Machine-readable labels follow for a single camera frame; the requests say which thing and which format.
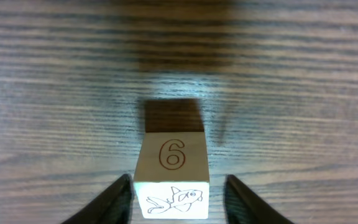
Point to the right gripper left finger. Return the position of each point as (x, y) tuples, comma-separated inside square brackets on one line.
[(112, 206)]

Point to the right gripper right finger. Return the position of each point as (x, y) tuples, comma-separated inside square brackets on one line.
[(244, 206)]

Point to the green V block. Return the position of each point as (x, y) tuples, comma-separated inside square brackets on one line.
[(171, 178)]

